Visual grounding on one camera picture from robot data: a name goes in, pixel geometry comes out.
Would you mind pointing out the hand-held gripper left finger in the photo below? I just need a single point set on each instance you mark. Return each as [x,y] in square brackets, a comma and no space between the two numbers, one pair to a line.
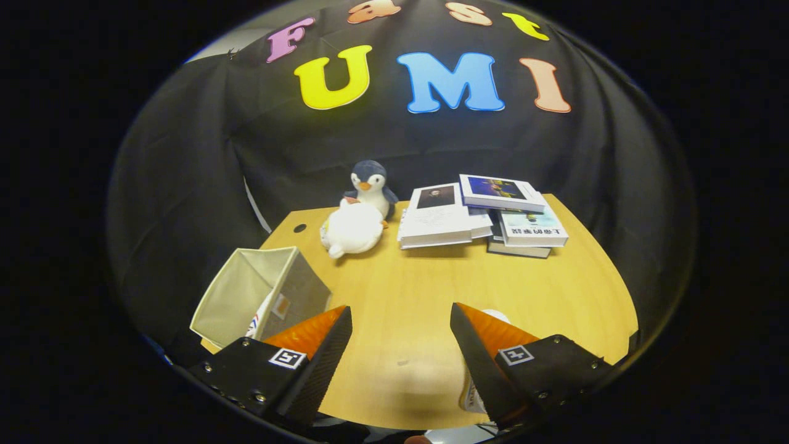
[311,376]

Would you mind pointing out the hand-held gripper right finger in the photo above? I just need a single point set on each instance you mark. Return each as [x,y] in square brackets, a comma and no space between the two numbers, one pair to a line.
[484,376]

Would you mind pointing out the white striped canvas shoe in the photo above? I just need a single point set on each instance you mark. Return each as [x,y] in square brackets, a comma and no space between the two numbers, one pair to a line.
[257,320]
[471,398]

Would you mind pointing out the grey fabric storage box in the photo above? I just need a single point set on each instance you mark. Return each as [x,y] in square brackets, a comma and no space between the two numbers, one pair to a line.
[302,290]

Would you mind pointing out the dark grey book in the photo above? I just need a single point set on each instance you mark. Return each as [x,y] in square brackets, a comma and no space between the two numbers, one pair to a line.
[518,251]

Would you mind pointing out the book with pale green cover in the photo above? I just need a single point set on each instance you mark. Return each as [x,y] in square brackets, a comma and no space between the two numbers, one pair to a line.
[533,231]

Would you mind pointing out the white plush toy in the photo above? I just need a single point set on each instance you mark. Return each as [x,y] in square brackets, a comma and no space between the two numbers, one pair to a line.
[354,228]

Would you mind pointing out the plain white book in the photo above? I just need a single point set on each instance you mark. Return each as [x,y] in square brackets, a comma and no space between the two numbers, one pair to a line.
[481,222]

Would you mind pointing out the white book with portrait cover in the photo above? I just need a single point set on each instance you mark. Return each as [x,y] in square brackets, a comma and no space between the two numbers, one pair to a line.
[434,219]

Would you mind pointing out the book with blue picture cover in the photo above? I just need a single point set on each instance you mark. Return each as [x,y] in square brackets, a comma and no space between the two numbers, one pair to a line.
[499,191]

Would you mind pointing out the penguin plush toy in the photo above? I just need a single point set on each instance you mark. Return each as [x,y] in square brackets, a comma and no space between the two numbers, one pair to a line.
[371,185]

